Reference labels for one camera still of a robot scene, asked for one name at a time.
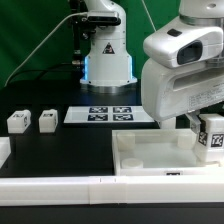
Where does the white camera cable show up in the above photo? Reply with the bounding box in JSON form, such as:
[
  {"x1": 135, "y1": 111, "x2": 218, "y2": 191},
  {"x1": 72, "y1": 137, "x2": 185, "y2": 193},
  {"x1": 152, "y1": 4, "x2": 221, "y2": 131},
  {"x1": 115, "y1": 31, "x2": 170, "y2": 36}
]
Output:
[{"x1": 3, "y1": 11, "x2": 89, "y2": 88}]

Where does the black cable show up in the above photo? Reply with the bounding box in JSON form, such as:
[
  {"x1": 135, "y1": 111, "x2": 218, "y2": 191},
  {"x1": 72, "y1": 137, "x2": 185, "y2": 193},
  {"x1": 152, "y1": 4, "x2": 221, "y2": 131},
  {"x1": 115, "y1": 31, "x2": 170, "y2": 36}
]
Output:
[{"x1": 13, "y1": 61, "x2": 84, "y2": 83}]

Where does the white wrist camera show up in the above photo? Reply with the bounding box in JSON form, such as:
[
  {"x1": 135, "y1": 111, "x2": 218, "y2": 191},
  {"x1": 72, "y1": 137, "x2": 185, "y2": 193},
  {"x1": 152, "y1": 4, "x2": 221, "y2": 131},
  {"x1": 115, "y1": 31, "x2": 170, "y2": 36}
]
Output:
[{"x1": 143, "y1": 27, "x2": 223, "y2": 68}]

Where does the white square tabletop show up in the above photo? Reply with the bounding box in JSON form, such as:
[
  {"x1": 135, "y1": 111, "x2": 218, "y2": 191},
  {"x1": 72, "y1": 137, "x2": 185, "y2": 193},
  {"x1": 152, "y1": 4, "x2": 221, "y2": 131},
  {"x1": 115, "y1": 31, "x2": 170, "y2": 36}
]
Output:
[{"x1": 112, "y1": 129, "x2": 224, "y2": 176}]

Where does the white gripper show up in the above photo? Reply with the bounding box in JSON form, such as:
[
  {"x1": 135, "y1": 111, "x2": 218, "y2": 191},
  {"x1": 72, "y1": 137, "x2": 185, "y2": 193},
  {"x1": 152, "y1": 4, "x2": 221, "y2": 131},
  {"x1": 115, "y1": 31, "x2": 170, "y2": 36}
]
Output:
[{"x1": 141, "y1": 59, "x2": 224, "y2": 132}]

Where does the white U-shaped obstacle fence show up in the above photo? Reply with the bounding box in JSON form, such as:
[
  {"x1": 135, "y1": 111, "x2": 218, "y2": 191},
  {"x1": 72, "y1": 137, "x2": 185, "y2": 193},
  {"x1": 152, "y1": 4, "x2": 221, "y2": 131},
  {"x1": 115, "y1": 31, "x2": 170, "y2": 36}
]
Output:
[{"x1": 0, "y1": 136, "x2": 224, "y2": 206}]

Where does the white AprilTag base plate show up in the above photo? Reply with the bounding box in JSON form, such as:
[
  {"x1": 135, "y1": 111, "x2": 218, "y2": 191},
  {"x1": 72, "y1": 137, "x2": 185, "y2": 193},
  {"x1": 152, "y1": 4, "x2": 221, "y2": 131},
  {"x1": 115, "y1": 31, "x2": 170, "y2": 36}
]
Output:
[{"x1": 64, "y1": 106, "x2": 153, "y2": 124}]

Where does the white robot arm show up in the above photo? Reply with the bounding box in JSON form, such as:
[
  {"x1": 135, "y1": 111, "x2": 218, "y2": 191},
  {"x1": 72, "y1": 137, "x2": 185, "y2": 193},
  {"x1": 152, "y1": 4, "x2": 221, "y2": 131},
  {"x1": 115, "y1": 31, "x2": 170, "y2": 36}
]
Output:
[{"x1": 80, "y1": 0, "x2": 224, "y2": 124}]

